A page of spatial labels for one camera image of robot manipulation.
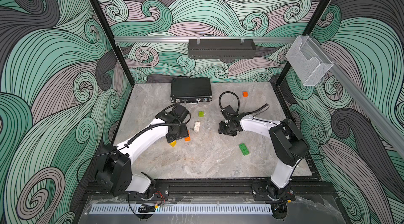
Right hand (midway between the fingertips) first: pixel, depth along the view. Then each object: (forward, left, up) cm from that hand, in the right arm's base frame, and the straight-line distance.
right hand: (219, 132), depth 94 cm
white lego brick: (+4, +14, +2) cm, 14 cm away
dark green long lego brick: (-11, -12, +1) cm, 17 cm away
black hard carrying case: (+39, +19, -3) cm, 43 cm away
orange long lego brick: (-4, +19, 0) cm, 19 cm away
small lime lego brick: (+14, +11, -1) cm, 18 cm away
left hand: (-6, +21, +10) cm, 25 cm away
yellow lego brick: (-7, +28, 0) cm, 29 cm away
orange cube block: (+31, -22, 0) cm, 38 cm away
